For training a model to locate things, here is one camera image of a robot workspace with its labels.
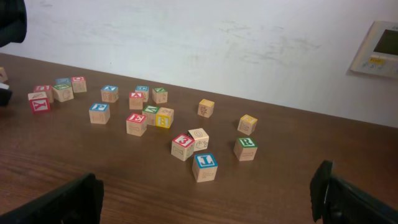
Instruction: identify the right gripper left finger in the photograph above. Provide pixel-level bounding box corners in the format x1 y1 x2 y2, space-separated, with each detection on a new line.
1 174 104 224

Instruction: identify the yellow block upper middle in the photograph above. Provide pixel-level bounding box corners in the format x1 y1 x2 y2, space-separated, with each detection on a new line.
198 99 215 118

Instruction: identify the green R block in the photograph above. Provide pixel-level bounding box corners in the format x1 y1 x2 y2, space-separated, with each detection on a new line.
233 138 258 161

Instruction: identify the red Y block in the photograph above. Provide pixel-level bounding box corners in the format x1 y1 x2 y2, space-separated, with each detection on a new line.
28 91 50 113

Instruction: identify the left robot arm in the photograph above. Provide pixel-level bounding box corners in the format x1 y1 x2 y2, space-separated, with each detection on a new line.
1 0 27 107

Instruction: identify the blue P block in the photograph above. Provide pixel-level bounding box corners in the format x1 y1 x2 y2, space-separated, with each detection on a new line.
89 103 110 124

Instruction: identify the green Z block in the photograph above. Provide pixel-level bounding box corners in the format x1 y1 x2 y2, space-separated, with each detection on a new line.
52 84 74 102

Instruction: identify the yellow block upper right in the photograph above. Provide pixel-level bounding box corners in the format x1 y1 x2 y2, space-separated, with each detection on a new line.
238 114 258 136

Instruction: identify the red Q block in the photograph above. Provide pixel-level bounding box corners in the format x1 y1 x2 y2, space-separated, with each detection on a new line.
71 77 87 93

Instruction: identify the blue L block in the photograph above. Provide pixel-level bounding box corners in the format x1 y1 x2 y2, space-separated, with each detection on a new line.
192 153 218 182

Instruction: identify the red 3 block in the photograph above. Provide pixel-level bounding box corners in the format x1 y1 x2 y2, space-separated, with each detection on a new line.
171 134 195 161

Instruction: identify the blue D block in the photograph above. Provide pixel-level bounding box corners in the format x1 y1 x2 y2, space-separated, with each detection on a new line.
55 78 72 86

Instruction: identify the red E block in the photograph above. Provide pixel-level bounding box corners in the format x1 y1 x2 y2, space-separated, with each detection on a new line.
126 113 147 136

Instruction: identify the plain wood O block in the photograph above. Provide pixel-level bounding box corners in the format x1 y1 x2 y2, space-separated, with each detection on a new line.
187 128 210 152

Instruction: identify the red U block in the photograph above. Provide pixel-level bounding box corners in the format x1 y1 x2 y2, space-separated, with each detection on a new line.
34 85 54 103

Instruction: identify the red A block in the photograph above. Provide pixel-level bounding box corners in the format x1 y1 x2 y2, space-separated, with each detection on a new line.
129 92 144 110

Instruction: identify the white wall control panel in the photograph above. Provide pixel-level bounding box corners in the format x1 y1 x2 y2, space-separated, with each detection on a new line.
350 21 397 78

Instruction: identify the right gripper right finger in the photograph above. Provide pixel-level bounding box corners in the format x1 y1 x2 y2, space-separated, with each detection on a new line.
310 160 397 224

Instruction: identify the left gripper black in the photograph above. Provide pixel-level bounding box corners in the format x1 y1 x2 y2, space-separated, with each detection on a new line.
0 83 12 106

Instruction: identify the yellow 8 block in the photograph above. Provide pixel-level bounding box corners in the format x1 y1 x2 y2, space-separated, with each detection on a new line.
155 107 174 128

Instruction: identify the green V block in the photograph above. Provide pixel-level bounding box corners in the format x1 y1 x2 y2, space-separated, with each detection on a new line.
142 105 160 126

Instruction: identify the plain wood red-edged block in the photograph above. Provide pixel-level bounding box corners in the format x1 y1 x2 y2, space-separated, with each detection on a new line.
0 67 8 83

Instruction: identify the blue X block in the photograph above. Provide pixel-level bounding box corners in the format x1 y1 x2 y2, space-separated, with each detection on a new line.
101 85 119 103

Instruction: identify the blue H block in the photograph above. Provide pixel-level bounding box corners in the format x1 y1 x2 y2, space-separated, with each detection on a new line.
135 85 149 103

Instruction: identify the green N block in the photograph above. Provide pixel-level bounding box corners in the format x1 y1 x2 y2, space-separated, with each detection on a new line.
152 88 168 104

